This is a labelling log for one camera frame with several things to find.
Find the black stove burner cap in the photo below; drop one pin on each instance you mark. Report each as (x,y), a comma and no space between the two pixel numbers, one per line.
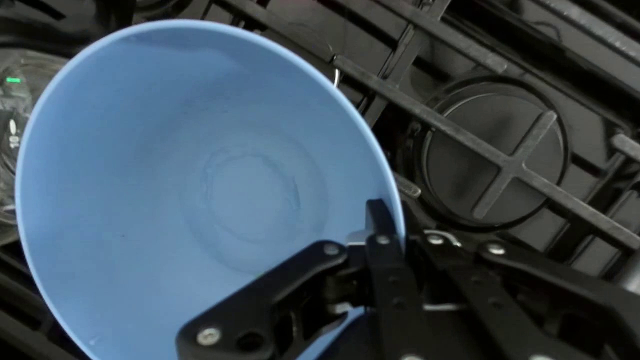
(466,181)

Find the blue plastic bowl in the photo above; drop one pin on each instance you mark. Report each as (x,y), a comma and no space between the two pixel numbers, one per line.
(167,132)

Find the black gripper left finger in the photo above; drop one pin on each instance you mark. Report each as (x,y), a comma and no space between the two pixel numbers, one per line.
(266,306)

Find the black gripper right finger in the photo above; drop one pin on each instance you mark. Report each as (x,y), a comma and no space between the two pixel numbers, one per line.
(520,306)

